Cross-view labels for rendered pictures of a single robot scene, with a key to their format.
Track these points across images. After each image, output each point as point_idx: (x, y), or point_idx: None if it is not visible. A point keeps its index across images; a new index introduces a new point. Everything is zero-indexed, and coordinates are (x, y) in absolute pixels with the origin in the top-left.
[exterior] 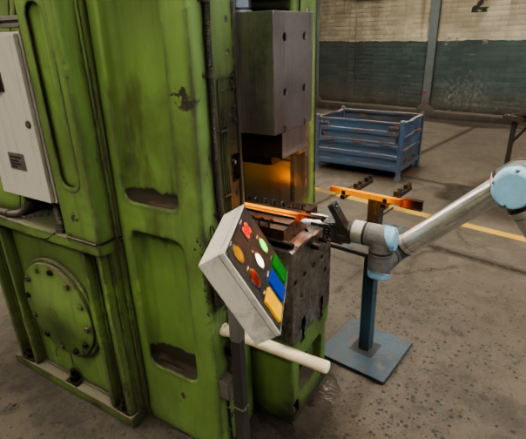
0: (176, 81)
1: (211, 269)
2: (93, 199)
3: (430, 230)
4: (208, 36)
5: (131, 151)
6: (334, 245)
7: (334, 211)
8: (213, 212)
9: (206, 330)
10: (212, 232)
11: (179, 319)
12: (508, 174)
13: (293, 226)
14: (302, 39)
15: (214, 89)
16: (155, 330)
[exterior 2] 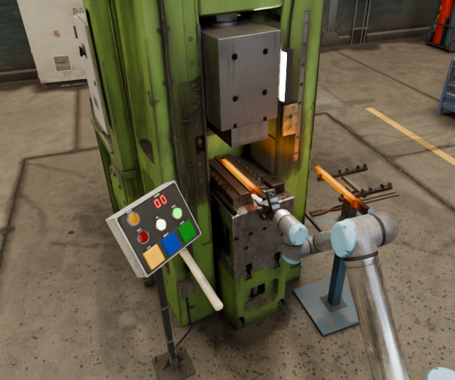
0: (146, 84)
1: (111, 225)
2: (120, 142)
3: (329, 240)
4: (165, 56)
5: (144, 115)
6: (306, 216)
7: (268, 197)
8: (173, 175)
9: None
10: None
11: None
12: (338, 227)
13: (248, 196)
14: (262, 55)
15: (172, 93)
16: None
